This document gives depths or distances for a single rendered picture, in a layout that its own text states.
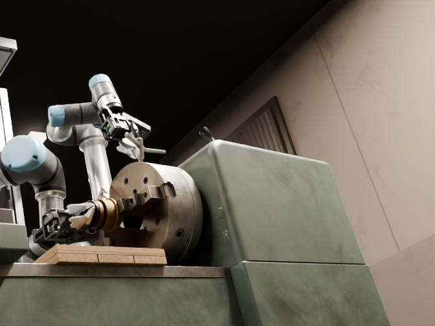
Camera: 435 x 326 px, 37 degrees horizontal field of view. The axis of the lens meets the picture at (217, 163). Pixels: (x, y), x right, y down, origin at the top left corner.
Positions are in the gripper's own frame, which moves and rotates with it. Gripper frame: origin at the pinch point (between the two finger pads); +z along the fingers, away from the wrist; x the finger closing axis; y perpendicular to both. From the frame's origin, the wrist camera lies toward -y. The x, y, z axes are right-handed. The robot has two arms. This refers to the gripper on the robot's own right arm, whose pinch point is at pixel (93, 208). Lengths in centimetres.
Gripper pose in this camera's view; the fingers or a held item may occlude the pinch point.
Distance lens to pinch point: 174.3
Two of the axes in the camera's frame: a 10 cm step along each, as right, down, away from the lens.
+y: -7.2, -1.2, -6.9
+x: -2.5, -8.7, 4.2
